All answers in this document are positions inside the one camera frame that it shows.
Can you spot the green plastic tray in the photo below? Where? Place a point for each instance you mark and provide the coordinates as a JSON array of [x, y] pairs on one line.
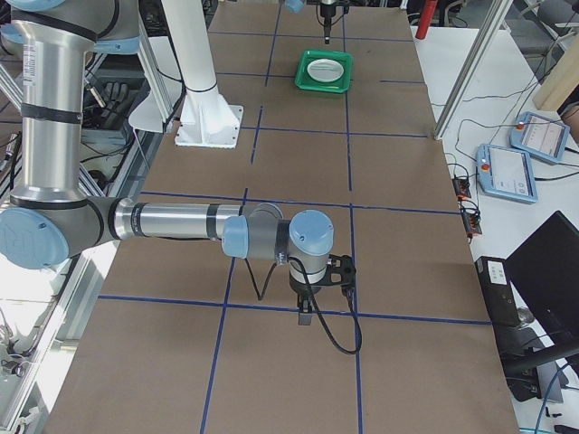
[[304, 82]]

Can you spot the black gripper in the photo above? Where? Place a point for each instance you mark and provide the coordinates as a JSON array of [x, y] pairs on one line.
[[326, 11], [302, 287]]

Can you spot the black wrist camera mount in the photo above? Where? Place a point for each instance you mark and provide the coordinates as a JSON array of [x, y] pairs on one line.
[[342, 272]]

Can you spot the blue teach pendant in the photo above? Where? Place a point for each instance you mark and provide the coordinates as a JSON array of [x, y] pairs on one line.
[[506, 173], [542, 137]]

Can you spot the black laptop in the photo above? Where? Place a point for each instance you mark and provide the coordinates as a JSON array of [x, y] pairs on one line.
[[544, 271]]

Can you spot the orange black adapter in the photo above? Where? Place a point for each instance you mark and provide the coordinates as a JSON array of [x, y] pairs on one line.
[[461, 186], [471, 221]]

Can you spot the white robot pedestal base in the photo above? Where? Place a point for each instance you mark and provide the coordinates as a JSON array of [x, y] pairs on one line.
[[207, 119]]

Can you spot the blue teach pendant near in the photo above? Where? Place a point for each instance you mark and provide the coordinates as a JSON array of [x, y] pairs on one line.
[[506, 173]]

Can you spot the wooden beam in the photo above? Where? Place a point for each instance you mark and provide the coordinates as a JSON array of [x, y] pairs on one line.
[[561, 81]]

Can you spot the orange black adapter lower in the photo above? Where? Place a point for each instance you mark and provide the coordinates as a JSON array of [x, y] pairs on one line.
[[471, 221]]

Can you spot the black box device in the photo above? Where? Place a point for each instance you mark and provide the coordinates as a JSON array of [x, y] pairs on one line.
[[497, 291]]

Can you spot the white round plate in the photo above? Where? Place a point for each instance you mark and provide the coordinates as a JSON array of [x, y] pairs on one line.
[[324, 76]]

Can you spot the aluminium frame post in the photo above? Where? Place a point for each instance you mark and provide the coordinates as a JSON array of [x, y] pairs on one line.
[[484, 38]]

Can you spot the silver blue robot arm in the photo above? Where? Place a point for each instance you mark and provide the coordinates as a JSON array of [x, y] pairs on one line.
[[342, 9], [49, 219]]

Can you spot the red cylinder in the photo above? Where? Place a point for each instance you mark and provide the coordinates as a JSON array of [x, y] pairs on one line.
[[427, 13]]

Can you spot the blue teach pendant far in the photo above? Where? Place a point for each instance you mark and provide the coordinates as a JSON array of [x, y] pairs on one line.
[[542, 137]]

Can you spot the aluminium side frame rail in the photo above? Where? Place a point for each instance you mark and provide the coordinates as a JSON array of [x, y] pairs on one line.
[[44, 312]]

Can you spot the orange black adapter upper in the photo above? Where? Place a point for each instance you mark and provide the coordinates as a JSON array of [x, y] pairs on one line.
[[461, 186]]

